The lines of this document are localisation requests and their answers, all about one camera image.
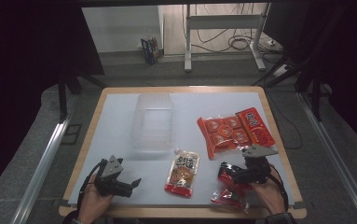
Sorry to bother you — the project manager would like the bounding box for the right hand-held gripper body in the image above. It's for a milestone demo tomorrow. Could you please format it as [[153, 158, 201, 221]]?
[[234, 144, 279, 185]]

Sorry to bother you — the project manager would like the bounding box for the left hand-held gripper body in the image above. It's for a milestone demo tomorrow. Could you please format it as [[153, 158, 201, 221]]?
[[93, 154, 134, 199]]

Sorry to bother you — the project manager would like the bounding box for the red clear wrapper packet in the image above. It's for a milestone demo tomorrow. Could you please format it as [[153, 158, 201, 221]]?
[[210, 161, 254, 215]]

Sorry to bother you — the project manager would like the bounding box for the orange snack pack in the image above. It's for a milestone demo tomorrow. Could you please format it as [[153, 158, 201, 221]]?
[[197, 114, 254, 161]]

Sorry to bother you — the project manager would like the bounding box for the clear plastic container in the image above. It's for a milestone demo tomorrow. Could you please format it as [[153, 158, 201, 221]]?
[[130, 91, 174, 153]]

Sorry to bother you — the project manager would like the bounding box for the person's right hand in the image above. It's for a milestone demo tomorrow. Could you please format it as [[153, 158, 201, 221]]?
[[250, 167, 288, 217]]

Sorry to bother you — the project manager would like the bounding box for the person's left hand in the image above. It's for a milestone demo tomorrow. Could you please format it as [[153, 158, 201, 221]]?
[[78, 173, 116, 224]]

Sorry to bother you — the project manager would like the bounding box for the red flat packet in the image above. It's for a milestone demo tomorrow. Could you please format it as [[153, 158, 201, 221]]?
[[235, 106, 277, 148]]

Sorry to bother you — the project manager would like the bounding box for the red snack packet with window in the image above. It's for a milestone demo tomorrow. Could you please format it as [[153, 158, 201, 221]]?
[[164, 147, 200, 199]]

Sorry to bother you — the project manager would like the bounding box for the black tripod stand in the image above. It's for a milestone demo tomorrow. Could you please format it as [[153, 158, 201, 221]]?
[[252, 6, 326, 123], [57, 69, 108, 123]]

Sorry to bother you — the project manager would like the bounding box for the blue carton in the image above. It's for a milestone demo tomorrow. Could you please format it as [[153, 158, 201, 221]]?
[[140, 30, 163, 66]]

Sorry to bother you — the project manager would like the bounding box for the white power strip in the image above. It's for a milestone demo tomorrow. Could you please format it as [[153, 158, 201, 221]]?
[[266, 38, 283, 50]]

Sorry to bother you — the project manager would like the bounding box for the black curtain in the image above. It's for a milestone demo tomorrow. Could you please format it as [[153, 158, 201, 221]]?
[[263, 0, 357, 147], [0, 0, 105, 203]]

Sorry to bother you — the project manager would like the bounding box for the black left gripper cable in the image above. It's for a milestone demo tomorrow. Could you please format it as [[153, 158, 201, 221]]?
[[76, 161, 103, 213]]

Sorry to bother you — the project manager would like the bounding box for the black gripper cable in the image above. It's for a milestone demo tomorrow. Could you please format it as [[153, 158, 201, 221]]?
[[76, 161, 103, 213], [268, 172, 290, 213]]

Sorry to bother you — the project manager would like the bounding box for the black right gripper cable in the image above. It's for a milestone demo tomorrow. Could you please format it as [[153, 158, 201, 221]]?
[[268, 172, 290, 213]]

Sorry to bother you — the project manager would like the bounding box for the thin black floor cable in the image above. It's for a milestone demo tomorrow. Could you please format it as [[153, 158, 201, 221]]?
[[268, 92, 304, 151]]

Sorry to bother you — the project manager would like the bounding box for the dark square floor frame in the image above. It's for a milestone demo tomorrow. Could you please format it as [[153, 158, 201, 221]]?
[[62, 123, 83, 146]]

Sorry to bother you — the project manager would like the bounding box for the aluminium rail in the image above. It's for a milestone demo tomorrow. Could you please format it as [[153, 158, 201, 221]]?
[[10, 120, 72, 224], [295, 91, 357, 224]]

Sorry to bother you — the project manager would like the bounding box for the black floor cables bundle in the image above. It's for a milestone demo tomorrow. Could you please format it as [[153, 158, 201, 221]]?
[[194, 3, 263, 54]]

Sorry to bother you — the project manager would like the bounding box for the white metal stand frame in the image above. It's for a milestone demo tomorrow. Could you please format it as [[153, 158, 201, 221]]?
[[183, 3, 268, 73]]

